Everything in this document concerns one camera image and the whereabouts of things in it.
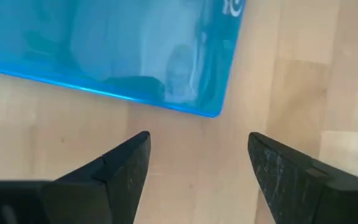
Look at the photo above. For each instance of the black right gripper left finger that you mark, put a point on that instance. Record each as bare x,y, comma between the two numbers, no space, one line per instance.
98,193

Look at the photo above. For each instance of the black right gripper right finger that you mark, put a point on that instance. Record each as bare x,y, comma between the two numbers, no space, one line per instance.
306,193

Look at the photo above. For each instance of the blue jewel case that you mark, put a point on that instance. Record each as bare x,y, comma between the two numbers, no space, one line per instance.
104,46

